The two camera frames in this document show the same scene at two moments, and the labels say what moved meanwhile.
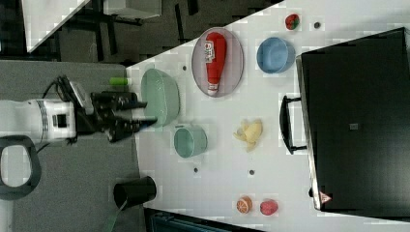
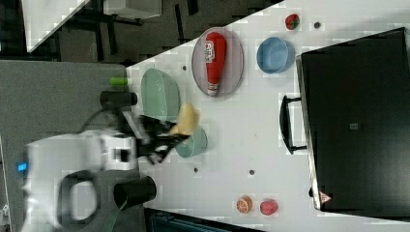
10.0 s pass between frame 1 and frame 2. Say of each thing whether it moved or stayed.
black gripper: moved
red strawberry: stayed
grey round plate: stayed
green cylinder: stayed
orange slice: stayed
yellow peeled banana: moved
